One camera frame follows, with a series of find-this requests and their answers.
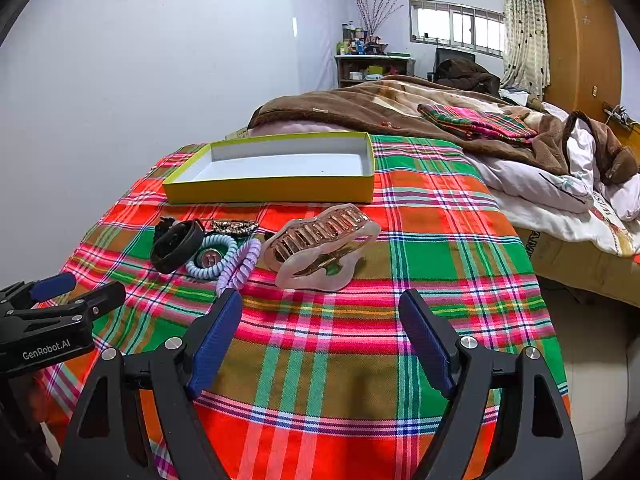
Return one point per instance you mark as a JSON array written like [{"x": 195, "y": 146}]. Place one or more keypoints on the white quilt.
[{"x": 578, "y": 207}]

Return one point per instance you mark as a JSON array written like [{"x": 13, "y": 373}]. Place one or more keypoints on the plaid red green cloth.
[{"x": 314, "y": 385}]

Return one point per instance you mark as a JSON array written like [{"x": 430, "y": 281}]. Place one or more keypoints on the cardboard box beside bed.
[{"x": 583, "y": 266}]

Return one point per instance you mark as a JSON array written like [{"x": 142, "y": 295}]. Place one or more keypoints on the folded plaid cloth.
[{"x": 473, "y": 125}]

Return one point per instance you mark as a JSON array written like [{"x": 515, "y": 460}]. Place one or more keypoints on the patterned curtain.
[{"x": 526, "y": 60}]

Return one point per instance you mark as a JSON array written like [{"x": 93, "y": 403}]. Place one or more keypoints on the black wristband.
[{"x": 175, "y": 243}]

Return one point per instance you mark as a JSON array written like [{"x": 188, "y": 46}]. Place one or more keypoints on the cluttered wooden shelf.
[{"x": 357, "y": 68}]

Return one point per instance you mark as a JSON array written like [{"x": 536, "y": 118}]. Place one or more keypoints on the yellow shallow cardboard box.
[{"x": 313, "y": 167}]

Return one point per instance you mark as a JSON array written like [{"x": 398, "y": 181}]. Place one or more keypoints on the brown fleece blanket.
[{"x": 390, "y": 106}]

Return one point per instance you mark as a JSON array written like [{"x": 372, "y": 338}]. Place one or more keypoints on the window with bars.
[{"x": 451, "y": 25}]

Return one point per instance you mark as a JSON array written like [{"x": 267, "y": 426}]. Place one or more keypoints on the wooden wardrobe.
[{"x": 584, "y": 56}]

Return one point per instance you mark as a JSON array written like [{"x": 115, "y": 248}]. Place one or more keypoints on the dark jacket on chair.
[{"x": 466, "y": 75}]

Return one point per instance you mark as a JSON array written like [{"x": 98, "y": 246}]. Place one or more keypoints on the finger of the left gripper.
[
  {"x": 24, "y": 295},
  {"x": 102, "y": 300}
]

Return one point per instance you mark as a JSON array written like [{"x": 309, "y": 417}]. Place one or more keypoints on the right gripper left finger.
[{"x": 107, "y": 437}]

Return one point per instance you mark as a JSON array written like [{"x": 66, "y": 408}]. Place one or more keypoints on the dried branch bouquet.
[{"x": 374, "y": 13}]

